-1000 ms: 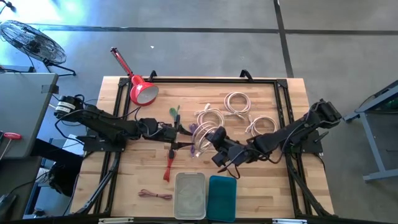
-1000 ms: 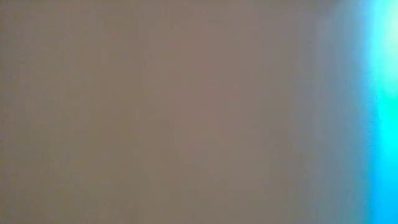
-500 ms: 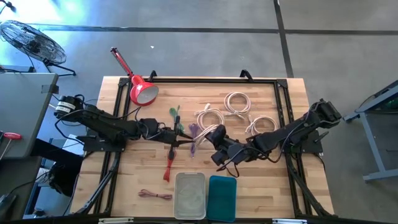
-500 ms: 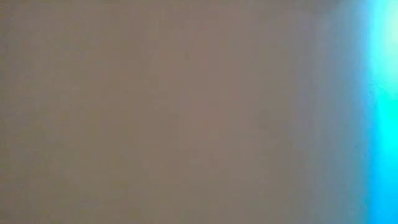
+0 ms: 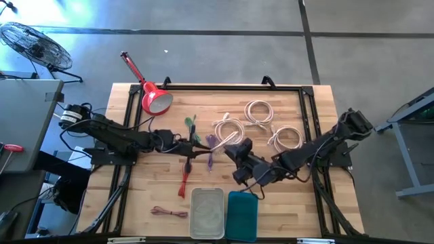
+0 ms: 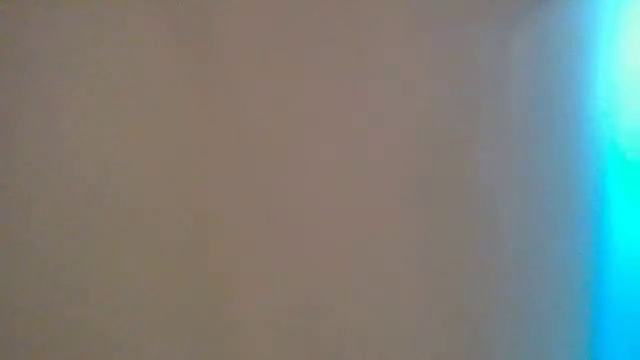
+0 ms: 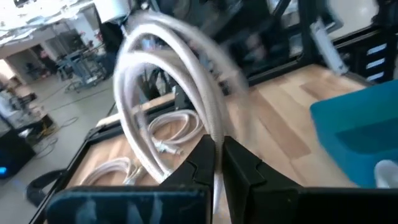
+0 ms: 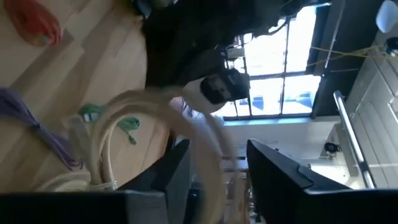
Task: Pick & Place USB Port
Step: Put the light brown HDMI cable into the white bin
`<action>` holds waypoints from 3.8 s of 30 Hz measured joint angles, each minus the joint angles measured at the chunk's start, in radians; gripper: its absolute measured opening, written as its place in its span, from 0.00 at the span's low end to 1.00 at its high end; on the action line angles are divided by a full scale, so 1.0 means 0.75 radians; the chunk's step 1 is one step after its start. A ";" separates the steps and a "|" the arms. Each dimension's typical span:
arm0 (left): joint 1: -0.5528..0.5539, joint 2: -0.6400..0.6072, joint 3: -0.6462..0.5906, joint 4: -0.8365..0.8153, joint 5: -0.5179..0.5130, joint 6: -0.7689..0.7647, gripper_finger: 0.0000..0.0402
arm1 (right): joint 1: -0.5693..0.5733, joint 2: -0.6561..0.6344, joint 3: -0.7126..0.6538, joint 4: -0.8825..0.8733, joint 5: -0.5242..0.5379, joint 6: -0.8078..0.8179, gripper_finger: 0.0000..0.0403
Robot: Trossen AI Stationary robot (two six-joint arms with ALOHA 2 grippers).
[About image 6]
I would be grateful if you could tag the grey plastic bin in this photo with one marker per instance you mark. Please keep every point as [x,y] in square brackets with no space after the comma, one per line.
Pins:
[250,180]

